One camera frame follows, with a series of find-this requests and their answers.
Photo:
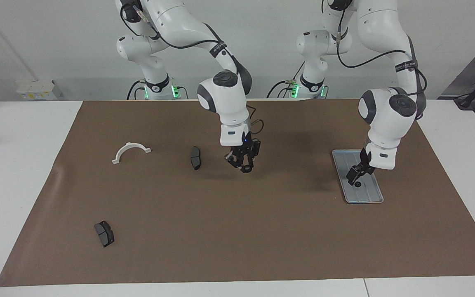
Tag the silver metal tray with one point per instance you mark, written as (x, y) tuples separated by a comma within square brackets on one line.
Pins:
[(367, 194)]

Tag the white cardboard box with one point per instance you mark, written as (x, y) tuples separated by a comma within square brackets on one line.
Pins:
[(39, 90)]

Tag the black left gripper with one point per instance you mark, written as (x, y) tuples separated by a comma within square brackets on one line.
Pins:
[(365, 161)]

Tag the long dark brake pad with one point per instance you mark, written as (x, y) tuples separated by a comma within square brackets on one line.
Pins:
[(195, 157)]

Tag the short dark brake pad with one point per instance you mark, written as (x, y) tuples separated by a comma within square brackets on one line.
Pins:
[(104, 234)]

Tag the brown paper mat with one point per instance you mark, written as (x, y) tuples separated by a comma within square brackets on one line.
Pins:
[(237, 227)]

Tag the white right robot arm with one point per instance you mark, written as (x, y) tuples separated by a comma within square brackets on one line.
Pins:
[(227, 103)]

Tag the white semicircular plastic clamp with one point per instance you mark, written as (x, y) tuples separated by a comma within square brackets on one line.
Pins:
[(121, 152)]

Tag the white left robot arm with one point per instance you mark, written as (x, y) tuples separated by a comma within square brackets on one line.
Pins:
[(386, 123)]

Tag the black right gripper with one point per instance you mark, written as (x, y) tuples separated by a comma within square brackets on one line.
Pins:
[(246, 149)]

